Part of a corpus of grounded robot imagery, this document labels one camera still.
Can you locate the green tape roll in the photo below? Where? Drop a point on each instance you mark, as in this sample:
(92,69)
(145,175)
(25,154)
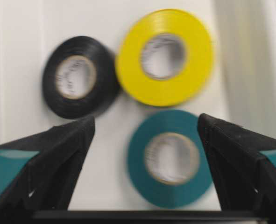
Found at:
(166,161)

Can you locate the yellow tape roll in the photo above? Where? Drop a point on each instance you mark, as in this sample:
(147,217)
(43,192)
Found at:
(166,58)

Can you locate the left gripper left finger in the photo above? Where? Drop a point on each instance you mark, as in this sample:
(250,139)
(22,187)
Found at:
(40,171)

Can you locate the black tape roll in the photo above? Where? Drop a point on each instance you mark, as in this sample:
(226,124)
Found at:
(79,78)

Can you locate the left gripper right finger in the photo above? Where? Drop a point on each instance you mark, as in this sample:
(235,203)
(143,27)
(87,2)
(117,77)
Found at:
(244,177)

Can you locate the white plastic case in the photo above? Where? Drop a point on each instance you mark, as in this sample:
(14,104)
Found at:
(242,88)

